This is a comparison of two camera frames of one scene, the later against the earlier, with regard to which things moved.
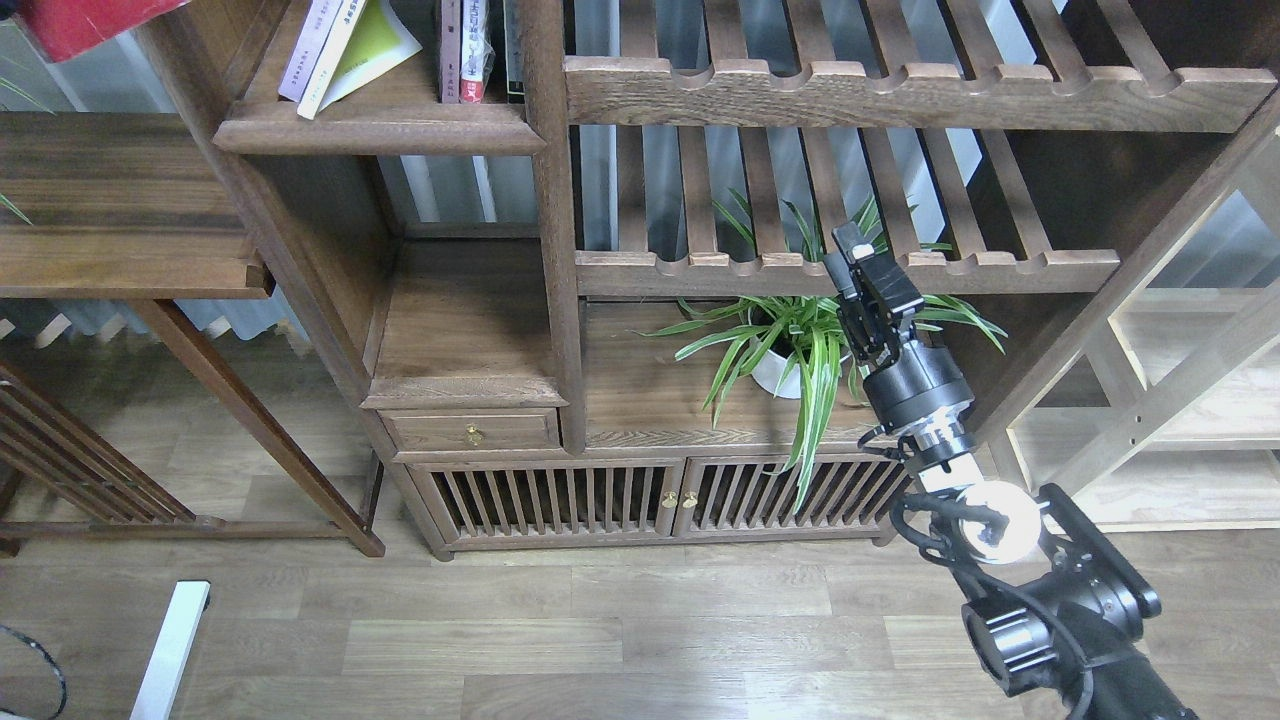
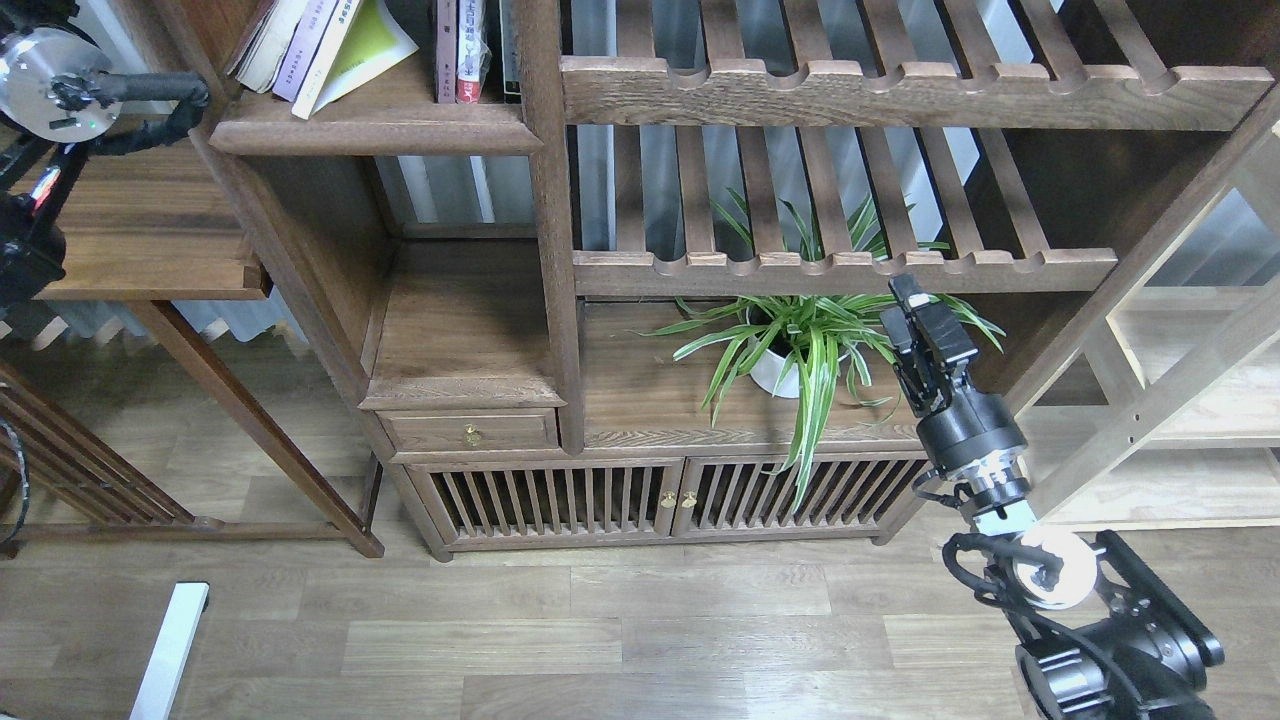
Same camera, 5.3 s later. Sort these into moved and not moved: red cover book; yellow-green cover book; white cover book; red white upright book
Moved: red cover book
Not moved: white cover book; yellow-green cover book; red white upright book
